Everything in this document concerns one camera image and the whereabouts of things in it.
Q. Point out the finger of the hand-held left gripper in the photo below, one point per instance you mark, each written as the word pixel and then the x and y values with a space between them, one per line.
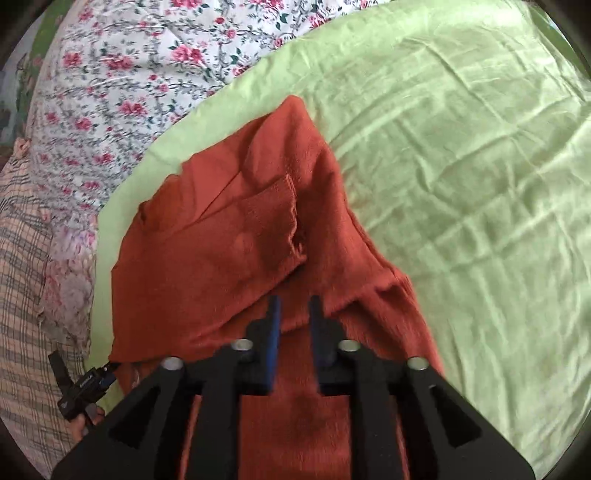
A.
pixel 59 371
pixel 102 376

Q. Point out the orange knit sweater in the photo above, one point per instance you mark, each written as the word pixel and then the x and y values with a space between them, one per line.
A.
pixel 240 230

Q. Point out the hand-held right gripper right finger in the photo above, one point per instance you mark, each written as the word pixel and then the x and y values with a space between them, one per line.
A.
pixel 317 334

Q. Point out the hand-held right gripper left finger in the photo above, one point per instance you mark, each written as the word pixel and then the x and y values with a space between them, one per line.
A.
pixel 273 344

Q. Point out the white floral blanket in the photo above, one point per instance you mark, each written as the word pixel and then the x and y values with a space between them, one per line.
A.
pixel 138 69

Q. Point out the plaid bed cover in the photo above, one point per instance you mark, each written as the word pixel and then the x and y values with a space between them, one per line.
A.
pixel 23 300

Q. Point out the light green bed sheet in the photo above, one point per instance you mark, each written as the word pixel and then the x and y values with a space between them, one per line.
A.
pixel 461 184

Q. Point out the pink floral pillow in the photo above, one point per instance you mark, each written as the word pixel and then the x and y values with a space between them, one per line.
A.
pixel 64 286

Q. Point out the person's left hand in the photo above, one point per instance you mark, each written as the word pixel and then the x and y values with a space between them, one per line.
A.
pixel 90 420

